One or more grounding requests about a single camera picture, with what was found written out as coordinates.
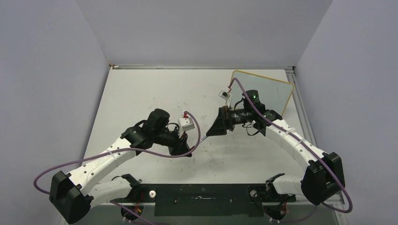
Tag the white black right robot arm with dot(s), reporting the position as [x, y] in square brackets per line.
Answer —
[323, 173]

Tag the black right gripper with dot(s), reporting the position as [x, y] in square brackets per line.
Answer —
[219, 126]

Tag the yellow-framed whiteboard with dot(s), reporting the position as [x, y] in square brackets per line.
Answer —
[273, 88]

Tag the aluminium right side rail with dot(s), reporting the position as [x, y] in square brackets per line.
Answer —
[300, 107]

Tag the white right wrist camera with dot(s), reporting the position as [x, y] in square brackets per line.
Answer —
[227, 96]

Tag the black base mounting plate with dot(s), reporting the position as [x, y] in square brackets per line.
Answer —
[207, 199]

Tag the aluminium back rail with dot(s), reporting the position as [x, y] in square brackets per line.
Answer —
[198, 67]

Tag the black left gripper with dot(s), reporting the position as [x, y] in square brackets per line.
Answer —
[179, 146]

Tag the aluminium rail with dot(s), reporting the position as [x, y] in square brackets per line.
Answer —
[300, 107]
[198, 67]

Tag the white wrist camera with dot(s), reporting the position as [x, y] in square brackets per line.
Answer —
[227, 96]
[185, 124]

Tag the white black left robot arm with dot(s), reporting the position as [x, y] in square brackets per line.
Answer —
[74, 193]

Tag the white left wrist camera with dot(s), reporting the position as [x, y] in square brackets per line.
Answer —
[185, 124]

